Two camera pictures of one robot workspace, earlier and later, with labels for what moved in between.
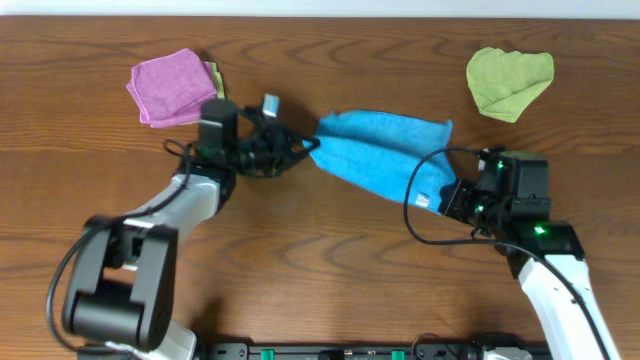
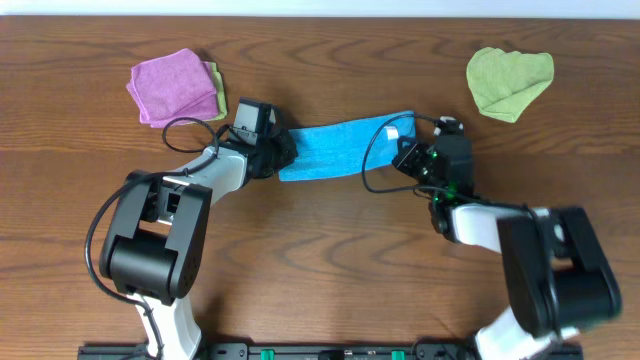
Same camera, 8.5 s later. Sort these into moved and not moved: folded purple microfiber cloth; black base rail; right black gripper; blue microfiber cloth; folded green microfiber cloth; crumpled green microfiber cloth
Moved: blue microfiber cloth; right black gripper
Not moved: folded purple microfiber cloth; folded green microfiber cloth; black base rail; crumpled green microfiber cloth
